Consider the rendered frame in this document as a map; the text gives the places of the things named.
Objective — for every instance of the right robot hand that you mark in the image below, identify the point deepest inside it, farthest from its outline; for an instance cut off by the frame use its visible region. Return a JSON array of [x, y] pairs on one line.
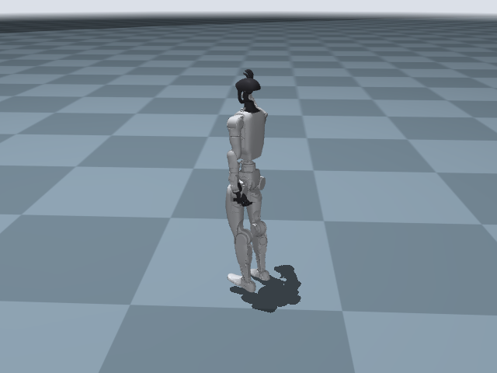
[[248, 75]]

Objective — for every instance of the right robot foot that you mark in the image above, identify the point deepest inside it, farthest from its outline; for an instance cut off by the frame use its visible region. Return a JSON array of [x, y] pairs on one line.
[[264, 275]]

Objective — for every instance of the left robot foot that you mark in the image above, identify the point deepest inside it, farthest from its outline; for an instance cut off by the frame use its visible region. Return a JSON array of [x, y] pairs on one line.
[[236, 279]]

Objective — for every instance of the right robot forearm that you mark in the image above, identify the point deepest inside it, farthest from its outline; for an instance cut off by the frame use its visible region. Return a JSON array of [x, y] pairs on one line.
[[251, 98]]

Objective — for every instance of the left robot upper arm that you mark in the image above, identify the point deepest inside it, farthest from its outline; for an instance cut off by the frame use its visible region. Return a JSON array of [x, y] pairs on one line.
[[235, 124]]

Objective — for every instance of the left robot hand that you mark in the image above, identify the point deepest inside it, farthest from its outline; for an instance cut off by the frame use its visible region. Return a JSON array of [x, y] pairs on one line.
[[242, 199]]

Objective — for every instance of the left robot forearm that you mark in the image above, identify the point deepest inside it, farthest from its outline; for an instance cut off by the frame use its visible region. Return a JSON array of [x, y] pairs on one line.
[[234, 166]]

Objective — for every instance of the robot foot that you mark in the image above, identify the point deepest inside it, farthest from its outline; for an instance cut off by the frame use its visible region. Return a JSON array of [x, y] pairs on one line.
[[236, 279], [264, 275]]

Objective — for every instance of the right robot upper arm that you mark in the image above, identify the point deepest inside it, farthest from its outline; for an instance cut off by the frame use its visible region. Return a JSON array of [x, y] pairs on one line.
[[266, 114]]

